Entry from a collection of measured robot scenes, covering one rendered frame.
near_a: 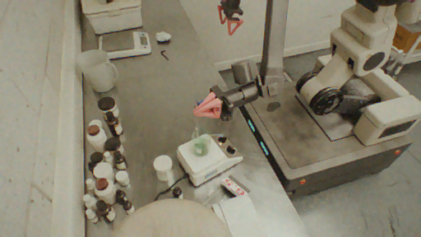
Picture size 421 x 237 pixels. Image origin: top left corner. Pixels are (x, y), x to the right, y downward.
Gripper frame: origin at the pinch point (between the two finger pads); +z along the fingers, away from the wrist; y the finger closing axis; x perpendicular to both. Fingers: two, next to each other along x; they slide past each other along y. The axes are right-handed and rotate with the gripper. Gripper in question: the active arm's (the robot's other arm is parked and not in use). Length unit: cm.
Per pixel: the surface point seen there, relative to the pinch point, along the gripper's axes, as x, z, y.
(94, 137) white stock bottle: 17.5, 29.8, -20.5
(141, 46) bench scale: 23, -4, -76
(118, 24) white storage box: 21, 1, -101
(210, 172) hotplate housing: 20.7, -0.1, 8.6
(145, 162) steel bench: 26.2, 17.3, -8.6
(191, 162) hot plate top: 17.3, 4.3, 4.5
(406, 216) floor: 100, -113, 47
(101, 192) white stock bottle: 18.4, 32.5, 0.9
